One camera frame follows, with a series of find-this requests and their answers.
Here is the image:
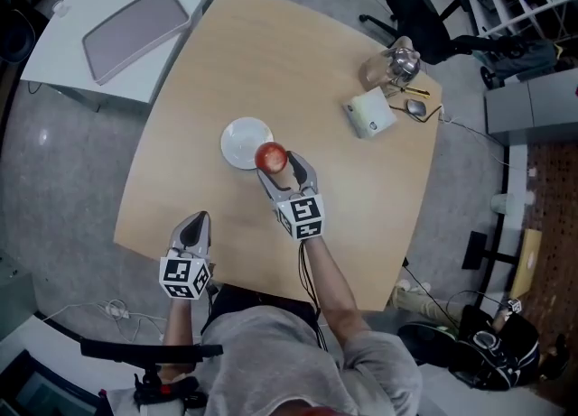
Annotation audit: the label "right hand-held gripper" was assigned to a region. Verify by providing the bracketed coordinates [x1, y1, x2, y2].
[256, 151, 327, 242]

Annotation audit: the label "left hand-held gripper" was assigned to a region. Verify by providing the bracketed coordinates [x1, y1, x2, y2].
[158, 210, 214, 301]

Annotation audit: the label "red apple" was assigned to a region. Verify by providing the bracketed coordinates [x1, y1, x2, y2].
[254, 141, 289, 175]

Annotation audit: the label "white plate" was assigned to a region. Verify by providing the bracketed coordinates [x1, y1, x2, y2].
[219, 116, 275, 171]

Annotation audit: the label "person's right forearm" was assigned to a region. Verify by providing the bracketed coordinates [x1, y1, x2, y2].
[301, 236, 372, 347]

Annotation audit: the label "person's left forearm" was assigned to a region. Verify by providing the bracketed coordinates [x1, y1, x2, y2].
[160, 297, 204, 384]

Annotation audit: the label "person's black trousers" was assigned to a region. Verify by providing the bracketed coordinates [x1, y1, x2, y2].
[200, 282, 317, 335]

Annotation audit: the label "white tissue box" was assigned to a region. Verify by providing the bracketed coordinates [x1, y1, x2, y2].
[341, 86, 398, 140]

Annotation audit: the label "black chair armrest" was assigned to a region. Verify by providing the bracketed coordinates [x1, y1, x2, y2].
[79, 339, 225, 365]

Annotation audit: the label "grey computer mouse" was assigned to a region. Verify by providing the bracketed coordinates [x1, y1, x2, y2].
[405, 97, 428, 118]

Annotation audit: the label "shiny metal kettle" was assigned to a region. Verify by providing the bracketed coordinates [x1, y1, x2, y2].
[359, 36, 422, 91]

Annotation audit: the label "person's grey sweatshirt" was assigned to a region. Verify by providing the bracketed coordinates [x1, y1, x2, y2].
[107, 305, 424, 416]

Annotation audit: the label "black round chair base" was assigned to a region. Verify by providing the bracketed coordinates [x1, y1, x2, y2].
[396, 321, 460, 366]

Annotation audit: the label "black office chair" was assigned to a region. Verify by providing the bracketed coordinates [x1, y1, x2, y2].
[359, 0, 480, 66]

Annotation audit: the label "white cylindrical bin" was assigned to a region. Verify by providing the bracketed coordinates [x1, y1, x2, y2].
[490, 192, 516, 216]

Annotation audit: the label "grey rectangular tray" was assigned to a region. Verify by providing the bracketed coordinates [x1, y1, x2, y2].
[81, 0, 191, 87]

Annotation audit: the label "white table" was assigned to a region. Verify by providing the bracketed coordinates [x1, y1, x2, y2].
[20, 0, 221, 113]

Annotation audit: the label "flat cardboard piece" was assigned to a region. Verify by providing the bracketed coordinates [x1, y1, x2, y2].
[509, 228, 543, 300]

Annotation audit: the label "grey cabinet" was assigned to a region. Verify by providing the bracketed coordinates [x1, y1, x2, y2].
[485, 69, 578, 144]

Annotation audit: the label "wheeled cart with grey cloth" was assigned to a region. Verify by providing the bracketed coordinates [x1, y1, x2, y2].
[479, 38, 562, 90]

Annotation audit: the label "black backpack with white trim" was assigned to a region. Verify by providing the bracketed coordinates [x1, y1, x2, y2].
[451, 305, 541, 391]

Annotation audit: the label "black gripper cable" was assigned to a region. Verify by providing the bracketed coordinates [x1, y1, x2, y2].
[296, 241, 330, 352]

